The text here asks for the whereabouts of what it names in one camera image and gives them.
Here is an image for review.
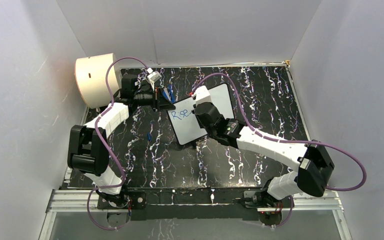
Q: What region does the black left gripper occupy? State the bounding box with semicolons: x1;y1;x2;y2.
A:
134;86;177;113

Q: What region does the black framed whiteboard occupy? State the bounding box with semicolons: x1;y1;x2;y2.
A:
167;83;235;145

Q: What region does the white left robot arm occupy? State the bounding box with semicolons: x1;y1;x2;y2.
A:
67;71;175;208

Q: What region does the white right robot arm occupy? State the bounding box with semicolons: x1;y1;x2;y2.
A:
193;102;335;207

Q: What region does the cream cylindrical drum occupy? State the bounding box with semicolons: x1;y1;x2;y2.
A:
74;53;121;109

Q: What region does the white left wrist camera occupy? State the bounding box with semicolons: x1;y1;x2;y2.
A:
146;67;162;84

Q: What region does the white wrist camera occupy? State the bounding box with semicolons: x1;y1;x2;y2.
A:
191;85;212;106
146;67;162;84

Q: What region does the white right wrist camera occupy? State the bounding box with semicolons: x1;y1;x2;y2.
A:
191;85;212;106

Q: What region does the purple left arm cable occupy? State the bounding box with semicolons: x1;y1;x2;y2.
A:
86;56;153;231

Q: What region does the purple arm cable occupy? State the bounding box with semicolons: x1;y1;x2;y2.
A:
191;72;367;229
86;56;153;231

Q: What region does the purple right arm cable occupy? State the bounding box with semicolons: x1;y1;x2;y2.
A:
191;72;367;229

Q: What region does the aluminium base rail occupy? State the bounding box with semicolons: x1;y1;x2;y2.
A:
39;188;352;240

